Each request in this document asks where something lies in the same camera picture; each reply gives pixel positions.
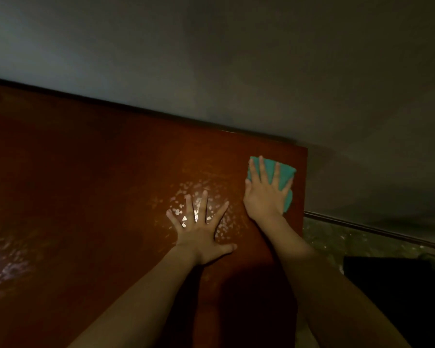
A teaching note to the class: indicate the person's left hand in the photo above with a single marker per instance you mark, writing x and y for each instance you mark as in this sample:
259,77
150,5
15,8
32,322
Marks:
199,235

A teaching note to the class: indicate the person's right hand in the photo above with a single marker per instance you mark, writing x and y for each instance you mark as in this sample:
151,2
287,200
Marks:
265,199

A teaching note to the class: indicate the teal cleaning cloth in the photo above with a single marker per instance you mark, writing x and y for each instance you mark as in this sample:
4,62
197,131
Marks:
284,170

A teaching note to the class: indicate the person's left forearm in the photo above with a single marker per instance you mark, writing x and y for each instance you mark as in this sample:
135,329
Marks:
141,308

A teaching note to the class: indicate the person's right forearm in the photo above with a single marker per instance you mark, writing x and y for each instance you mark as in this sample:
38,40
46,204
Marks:
341,293

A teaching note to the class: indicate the reddish wooden desk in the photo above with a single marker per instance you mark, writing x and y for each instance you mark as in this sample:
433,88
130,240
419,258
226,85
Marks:
72,177

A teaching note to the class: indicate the black low cabinet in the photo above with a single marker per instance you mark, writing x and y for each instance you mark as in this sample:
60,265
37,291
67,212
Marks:
399,300

